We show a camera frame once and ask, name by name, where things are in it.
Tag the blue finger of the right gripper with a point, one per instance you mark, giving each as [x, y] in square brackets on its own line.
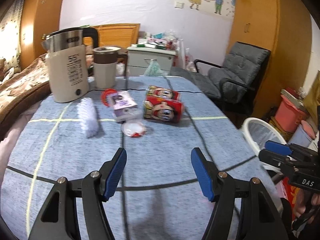
[278, 148]

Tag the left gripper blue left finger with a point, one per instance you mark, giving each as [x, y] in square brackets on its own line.
[111, 173]

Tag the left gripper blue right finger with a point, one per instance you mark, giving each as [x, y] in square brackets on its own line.
[201, 169]

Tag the white trash bin with bag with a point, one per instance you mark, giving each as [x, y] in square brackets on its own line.
[256, 133]

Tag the light blue lidded container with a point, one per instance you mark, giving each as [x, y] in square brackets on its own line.
[304, 135]

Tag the pink plastic bucket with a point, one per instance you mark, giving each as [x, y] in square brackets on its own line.
[288, 116]

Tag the red white crumpled wrapper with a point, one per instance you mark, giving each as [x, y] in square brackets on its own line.
[133, 128]

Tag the gold paper shopping bag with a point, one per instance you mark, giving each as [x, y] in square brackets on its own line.
[311, 101]

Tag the small purple milk carton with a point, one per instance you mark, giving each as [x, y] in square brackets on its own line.
[123, 106]

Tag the blue checked tablecloth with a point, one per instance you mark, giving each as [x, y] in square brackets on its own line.
[158, 195]

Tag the red round lid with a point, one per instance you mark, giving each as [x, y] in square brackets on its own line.
[105, 94]

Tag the red cartoon can front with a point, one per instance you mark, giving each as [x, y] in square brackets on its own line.
[162, 109]

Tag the red cartoon can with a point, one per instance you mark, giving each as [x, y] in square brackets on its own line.
[162, 109]
[162, 92]

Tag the grey cushioned armchair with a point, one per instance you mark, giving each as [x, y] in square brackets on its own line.
[233, 85]

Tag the red cartoon can rear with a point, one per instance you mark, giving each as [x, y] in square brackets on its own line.
[162, 92]

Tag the green patterned plastic bag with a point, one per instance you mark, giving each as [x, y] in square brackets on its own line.
[153, 69]

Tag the white red plastic bag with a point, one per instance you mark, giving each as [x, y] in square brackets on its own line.
[183, 59]

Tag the beige brown lidded mug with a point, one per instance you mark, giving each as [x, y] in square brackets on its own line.
[105, 59]

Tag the white bedside cabinet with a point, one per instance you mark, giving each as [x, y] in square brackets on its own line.
[139, 59]

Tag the brown bed blanket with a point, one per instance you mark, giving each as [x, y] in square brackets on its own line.
[22, 91]

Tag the white electric kettle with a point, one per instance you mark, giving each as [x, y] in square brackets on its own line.
[66, 62]

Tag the wooden door wardrobe right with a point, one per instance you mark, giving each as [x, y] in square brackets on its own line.
[284, 28]

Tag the wooden bed headboard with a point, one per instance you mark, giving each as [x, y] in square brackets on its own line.
[120, 34]

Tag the patterned window curtain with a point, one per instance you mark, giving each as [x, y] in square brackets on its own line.
[10, 34]

